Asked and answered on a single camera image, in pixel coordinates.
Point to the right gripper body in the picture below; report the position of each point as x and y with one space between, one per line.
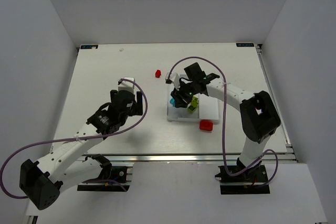
179 98

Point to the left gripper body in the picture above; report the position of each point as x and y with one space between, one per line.
126 98

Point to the small blue lego brick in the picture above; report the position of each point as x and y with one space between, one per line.
172 102

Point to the green lego brick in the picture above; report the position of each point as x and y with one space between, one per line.
191 109
194 101

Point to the large red lego brick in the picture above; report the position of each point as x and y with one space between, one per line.
206 125

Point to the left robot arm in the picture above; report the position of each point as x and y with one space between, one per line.
44 180

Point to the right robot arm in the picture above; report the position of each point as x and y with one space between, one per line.
259 117

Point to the white divided tray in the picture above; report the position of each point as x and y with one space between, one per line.
207 109

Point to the small red lego brick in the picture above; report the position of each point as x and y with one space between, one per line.
158 73

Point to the left blue corner label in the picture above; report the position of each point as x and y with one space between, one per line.
85 47

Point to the blue corner label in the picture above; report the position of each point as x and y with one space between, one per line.
85 47
244 44

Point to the right blue corner label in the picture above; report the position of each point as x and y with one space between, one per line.
244 44

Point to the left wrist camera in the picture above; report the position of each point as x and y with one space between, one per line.
126 84

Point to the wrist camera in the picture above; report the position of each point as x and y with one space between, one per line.
126 84
173 79

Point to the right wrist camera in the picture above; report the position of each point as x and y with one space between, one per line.
173 79

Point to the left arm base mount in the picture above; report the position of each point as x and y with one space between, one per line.
112 177

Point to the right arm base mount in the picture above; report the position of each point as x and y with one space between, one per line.
252 183

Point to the aluminium front rail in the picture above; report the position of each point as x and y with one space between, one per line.
193 158

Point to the right side rail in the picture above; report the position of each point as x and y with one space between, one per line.
289 145

